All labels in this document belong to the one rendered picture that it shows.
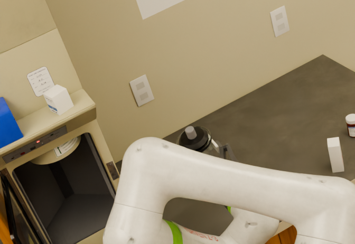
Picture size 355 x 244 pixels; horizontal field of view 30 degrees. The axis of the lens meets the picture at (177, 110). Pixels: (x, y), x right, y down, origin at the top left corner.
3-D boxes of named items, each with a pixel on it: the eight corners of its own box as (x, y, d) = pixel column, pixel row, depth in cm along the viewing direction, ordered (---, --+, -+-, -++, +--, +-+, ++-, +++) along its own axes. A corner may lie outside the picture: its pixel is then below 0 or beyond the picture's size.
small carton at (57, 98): (50, 111, 186) (42, 93, 183) (64, 101, 188) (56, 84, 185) (59, 115, 182) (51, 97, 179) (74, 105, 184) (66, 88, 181)
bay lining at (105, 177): (36, 213, 232) (-7, 134, 213) (102, 178, 238) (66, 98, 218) (55, 253, 212) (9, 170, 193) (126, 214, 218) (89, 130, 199)
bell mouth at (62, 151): (21, 146, 212) (14, 133, 209) (71, 121, 216) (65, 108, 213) (35, 172, 198) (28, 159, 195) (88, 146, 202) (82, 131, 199)
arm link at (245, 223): (294, 223, 174) (270, 210, 167) (264, 259, 176) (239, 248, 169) (265, 192, 185) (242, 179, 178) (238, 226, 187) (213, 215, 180)
